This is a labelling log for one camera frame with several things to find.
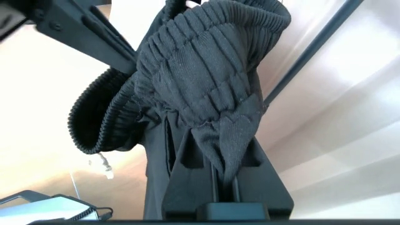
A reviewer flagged black clothes rack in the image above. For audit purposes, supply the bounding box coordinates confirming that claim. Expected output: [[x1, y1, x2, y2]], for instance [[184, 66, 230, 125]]
[[263, 0, 365, 108]]

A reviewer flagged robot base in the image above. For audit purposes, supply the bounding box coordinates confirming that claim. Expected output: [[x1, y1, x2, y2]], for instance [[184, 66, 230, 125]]
[[0, 189, 114, 225]]

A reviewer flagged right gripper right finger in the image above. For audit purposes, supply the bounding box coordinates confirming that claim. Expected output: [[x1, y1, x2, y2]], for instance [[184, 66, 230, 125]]
[[234, 136, 295, 221]]

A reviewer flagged black garment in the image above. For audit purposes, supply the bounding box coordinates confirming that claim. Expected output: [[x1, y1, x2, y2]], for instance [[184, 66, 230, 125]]
[[67, 0, 293, 221]]

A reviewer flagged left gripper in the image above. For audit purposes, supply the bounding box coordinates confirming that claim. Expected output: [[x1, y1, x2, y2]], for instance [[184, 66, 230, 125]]
[[0, 0, 138, 76]]

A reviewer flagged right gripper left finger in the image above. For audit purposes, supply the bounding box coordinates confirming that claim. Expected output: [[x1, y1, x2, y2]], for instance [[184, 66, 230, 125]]
[[161, 127, 219, 221]]

